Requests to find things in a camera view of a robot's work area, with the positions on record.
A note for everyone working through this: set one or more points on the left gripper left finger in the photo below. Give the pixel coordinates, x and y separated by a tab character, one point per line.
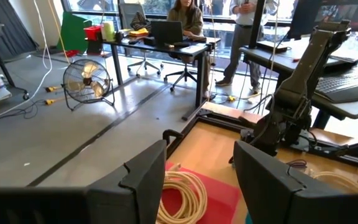
138	193

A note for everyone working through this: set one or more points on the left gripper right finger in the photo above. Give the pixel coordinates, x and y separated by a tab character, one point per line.
263	186

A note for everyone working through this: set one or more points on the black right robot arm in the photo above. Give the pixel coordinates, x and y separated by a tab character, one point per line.
306	77

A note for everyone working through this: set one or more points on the teal plastic bin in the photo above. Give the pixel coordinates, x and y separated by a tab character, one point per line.
249	220

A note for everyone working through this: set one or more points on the pink plastic bin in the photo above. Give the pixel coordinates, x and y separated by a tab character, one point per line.
222	202

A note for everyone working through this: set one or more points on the dark grey side table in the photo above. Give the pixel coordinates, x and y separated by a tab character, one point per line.
346	109

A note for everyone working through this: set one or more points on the black floor fan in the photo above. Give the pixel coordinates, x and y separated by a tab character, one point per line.
87	81

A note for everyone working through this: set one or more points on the black office desk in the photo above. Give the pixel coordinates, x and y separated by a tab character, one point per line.
200	81

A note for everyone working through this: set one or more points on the black office chair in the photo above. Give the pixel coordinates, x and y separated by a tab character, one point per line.
183	74

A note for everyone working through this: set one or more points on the yellow plug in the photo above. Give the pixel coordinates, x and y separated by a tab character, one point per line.
51	89
49	101

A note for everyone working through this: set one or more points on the black laptop with keyboard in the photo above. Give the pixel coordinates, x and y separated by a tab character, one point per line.
343	84

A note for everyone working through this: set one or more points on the person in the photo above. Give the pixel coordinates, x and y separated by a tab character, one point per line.
185	18
239	46

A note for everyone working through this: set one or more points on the yellow cloth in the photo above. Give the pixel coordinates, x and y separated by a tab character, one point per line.
138	32

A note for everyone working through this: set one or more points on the pale green roll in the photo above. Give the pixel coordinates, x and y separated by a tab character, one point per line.
108	31

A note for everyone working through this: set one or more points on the black pole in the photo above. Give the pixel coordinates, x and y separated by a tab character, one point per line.
256	21

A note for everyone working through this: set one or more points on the red box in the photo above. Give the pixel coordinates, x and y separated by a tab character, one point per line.
92	32

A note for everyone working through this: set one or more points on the dark striped garment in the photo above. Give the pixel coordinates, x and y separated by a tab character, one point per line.
140	21

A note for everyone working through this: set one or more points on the green board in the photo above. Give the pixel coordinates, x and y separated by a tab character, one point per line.
73	31

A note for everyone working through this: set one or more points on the grey office chair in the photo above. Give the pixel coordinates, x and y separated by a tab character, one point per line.
126	15

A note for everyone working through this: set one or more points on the black monitor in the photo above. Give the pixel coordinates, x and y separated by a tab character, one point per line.
337	12

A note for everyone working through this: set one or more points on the black curtain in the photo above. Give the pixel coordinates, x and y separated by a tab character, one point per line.
14	28

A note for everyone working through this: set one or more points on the black aluminium table frame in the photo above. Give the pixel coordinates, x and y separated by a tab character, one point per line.
219	119

